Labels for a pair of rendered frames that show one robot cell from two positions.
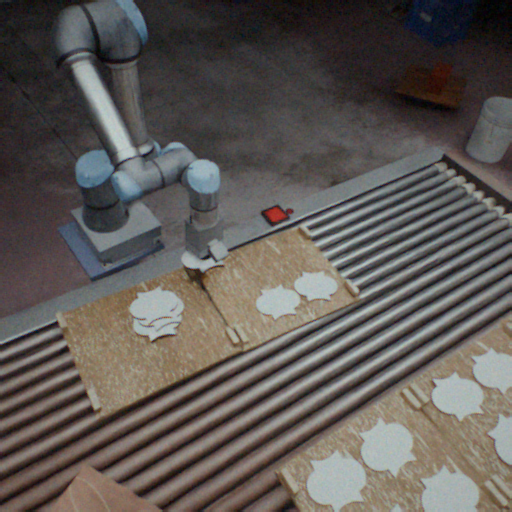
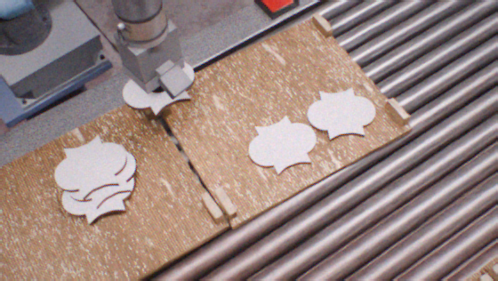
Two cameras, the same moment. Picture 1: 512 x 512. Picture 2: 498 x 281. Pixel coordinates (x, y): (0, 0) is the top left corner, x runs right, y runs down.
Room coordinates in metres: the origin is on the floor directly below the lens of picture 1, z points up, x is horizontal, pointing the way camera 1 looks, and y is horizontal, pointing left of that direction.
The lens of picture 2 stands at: (0.27, -0.09, 1.98)
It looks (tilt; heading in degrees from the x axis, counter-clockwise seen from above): 58 degrees down; 6
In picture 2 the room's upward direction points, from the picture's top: 4 degrees counter-clockwise
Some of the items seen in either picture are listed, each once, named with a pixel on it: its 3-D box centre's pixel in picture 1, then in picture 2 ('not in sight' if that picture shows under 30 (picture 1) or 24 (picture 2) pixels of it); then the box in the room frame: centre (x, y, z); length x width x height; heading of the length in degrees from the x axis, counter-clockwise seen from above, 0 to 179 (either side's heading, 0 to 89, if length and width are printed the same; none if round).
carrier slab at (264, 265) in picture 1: (275, 283); (277, 112); (0.98, -0.08, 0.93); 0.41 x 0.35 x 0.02; 123
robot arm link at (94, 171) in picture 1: (99, 177); not in sight; (1.17, 0.49, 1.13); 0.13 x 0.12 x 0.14; 130
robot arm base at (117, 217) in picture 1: (103, 205); (10, 12); (1.16, 0.50, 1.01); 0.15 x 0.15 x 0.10
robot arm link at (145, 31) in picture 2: (203, 209); (140, 17); (0.94, 0.14, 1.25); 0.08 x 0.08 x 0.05
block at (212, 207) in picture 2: (232, 336); (212, 207); (0.76, 0.04, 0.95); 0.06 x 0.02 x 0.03; 35
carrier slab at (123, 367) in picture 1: (148, 333); (87, 209); (0.75, 0.27, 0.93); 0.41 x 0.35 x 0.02; 125
